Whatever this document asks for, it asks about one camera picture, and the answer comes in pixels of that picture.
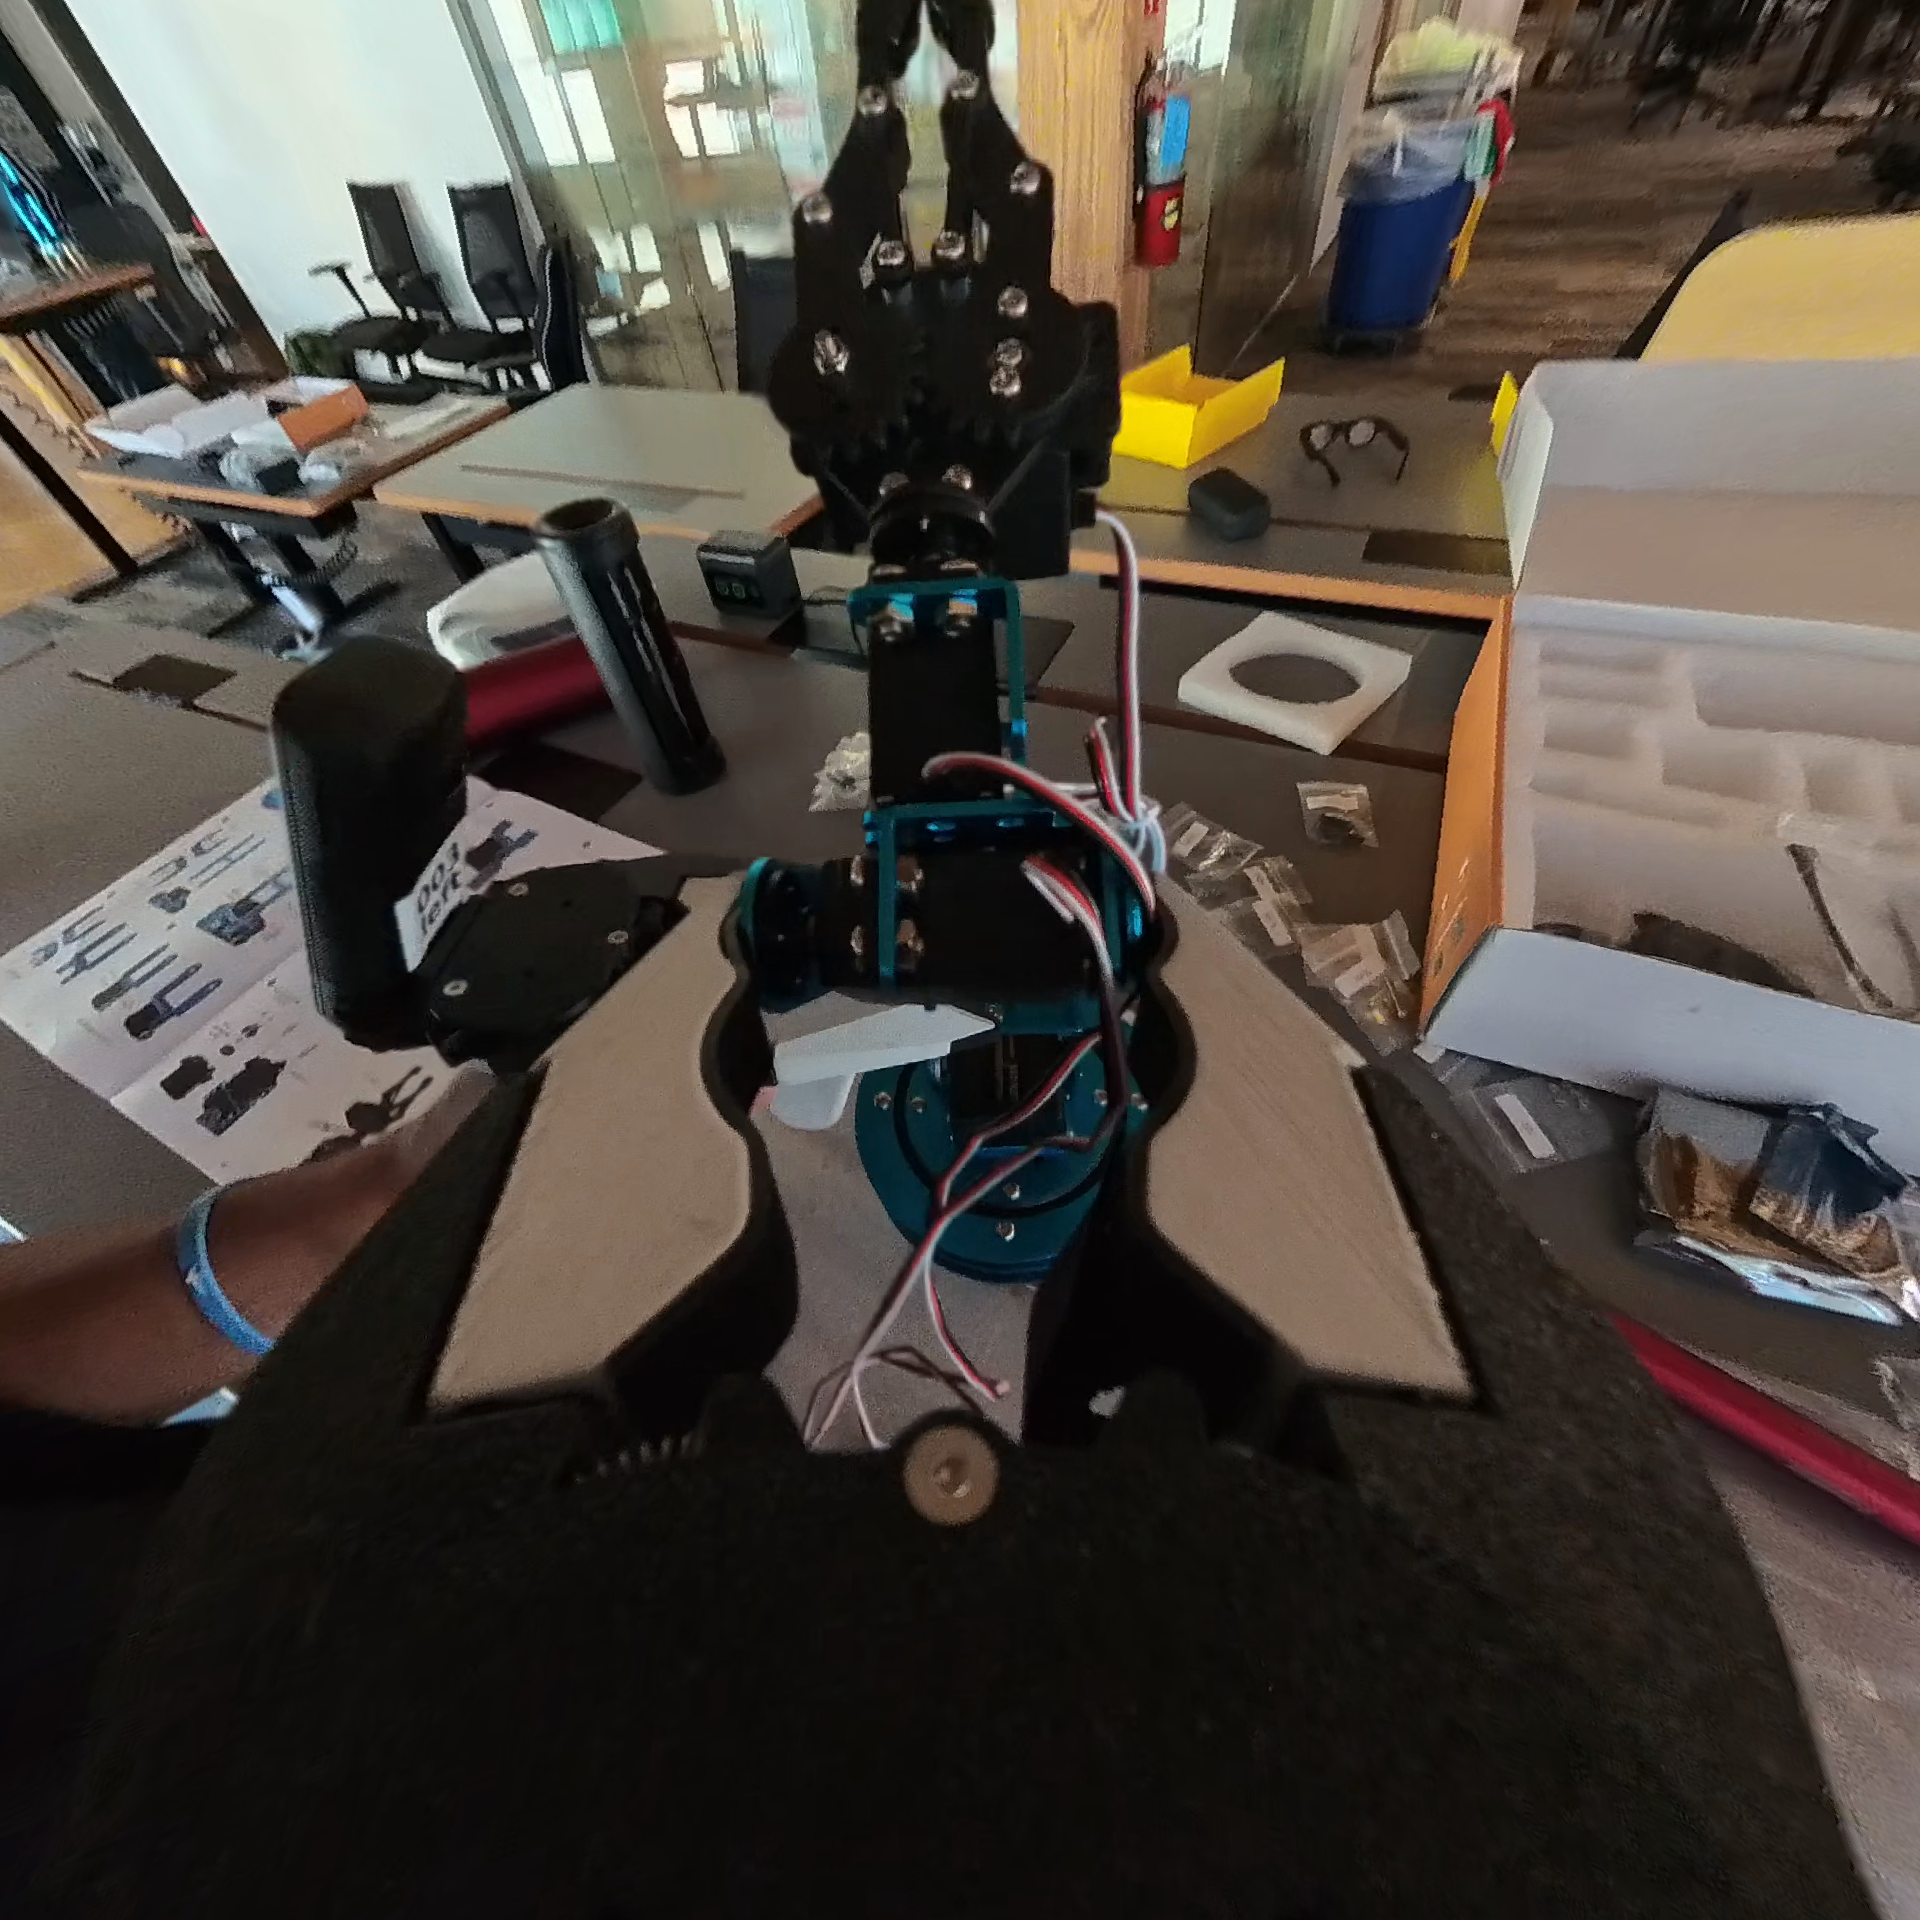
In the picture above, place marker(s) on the blue toy robot arm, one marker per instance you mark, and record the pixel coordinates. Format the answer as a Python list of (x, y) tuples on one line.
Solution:
[(944, 375)]

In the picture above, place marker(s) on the orange white cardboard box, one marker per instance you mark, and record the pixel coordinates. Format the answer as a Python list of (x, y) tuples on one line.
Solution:
[(1651, 751)]

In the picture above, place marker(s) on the black metal tube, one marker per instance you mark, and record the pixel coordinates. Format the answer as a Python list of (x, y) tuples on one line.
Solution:
[(630, 644)]

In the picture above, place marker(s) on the wooden pillar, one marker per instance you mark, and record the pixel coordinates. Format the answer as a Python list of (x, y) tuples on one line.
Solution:
[(1088, 180)]

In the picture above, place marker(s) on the black office chair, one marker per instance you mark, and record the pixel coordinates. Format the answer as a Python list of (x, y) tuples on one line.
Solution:
[(759, 315), (488, 285), (383, 270), (567, 315)]

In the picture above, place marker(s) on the yellow chair white legs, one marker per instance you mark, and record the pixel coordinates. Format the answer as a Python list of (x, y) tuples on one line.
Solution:
[(1800, 292)]

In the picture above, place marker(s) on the cluttered wooden table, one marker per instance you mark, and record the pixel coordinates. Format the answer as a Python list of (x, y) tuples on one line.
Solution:
[(225, 450)]

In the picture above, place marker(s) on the small black box device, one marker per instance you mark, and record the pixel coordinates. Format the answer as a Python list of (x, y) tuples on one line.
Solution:
[(747, 572)]

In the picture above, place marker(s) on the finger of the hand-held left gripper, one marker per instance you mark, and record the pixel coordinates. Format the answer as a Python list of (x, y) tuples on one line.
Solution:
[(855, 1042)]

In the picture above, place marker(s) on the white instruction booklet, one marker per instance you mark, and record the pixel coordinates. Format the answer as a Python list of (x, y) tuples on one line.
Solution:
[(150, 974)]

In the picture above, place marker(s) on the person's dark clothing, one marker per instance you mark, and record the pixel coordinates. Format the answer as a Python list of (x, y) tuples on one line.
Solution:
[(75, 1651)]

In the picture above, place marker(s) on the silver antistatic bag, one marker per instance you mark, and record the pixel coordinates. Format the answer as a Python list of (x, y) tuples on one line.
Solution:
[(1771, 1201)]

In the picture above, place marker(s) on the group of small parts bags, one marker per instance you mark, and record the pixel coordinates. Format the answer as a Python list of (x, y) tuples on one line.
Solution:
[(1320, 945)]

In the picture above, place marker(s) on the black eyeglasses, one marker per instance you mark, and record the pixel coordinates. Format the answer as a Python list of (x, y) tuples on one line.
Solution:
[(1350, 446)]

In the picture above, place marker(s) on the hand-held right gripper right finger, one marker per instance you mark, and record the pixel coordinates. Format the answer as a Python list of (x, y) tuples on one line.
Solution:
[(1305, 1201)]

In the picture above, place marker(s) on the blue trash barrel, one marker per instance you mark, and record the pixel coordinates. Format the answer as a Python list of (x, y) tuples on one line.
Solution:
[(1394, 240)]

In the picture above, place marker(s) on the yellow plastic bin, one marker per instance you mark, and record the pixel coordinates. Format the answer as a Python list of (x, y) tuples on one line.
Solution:
[(1201, 405), (1503, 412)]

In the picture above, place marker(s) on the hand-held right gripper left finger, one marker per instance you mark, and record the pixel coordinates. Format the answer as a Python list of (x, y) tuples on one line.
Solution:
[(600, 1201)]

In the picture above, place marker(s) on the light wooden table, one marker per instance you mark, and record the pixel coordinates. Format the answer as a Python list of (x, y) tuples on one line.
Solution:
[(600, 465)]

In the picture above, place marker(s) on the red metal tube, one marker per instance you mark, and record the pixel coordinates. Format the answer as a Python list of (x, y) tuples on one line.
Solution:
[(524, 699)]

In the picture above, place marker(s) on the black glasses case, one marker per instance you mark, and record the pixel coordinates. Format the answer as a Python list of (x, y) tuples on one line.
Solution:
[(1231, 504)]

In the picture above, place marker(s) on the red fire extinguisher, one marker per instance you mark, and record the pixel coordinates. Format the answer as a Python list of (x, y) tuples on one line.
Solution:
[(1163, 164)]

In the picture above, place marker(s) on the red electric screwdriver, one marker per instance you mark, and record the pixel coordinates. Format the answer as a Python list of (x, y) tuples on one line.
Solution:
[(1771, 1424)]

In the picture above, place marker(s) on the wood edged grey table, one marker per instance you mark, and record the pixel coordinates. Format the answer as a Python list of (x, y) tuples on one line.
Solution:
[(1350, 540)]

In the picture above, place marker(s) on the blue wristband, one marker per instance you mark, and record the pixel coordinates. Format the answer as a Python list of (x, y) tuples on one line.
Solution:
[(225, 1275)]

